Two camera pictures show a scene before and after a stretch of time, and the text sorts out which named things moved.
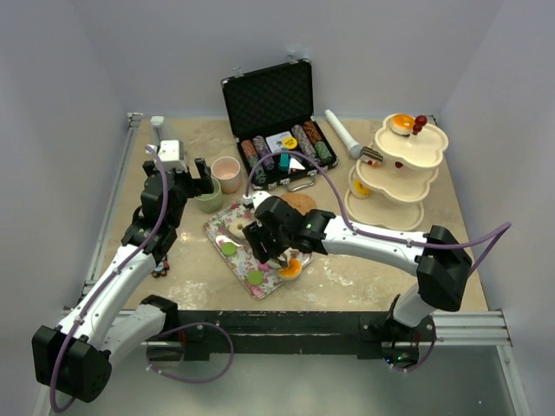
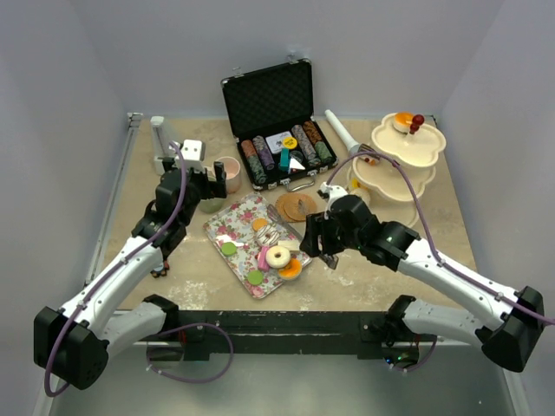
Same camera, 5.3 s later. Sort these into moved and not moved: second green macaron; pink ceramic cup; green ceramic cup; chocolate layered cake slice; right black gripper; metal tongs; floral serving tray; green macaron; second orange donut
Moved: right black gripper; metal tongs; chocolate layered cake slice
Not moved: second green macaron; pink ceramic cup; green macaron; second orange donut; floral serving tray; green ceramic cup
